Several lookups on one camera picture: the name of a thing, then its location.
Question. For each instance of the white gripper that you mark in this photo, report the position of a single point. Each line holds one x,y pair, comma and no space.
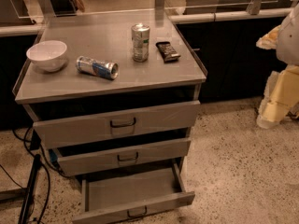
289,44

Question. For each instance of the grey bottom drawer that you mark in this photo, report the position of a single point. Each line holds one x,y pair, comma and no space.
132,192

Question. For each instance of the grey drawer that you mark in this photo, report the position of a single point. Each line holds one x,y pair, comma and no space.
124,156
132,192
99,127

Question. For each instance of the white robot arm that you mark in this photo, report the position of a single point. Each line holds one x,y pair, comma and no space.
287,49

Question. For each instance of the grey middle drawer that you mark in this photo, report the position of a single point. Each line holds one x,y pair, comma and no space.
124,156

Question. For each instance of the grey metal drawer cabinet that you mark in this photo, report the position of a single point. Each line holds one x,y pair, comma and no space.
107,37

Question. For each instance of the grey top drawer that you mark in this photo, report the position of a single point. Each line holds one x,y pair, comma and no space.
99,127

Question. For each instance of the dark chocolate bar wrapper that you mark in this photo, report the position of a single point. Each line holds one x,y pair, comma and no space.
168,53

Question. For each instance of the silver green upright can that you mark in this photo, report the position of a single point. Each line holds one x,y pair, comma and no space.
140,38

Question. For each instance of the blue silver lying can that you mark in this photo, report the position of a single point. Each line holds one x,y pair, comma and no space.
106,70

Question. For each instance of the white ceramic bowl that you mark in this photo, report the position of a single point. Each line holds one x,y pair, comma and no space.
49,56

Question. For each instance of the black stand leg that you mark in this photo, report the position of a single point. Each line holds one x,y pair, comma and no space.
28,197

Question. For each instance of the white horizontal rail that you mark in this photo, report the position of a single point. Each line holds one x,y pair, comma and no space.
229,16

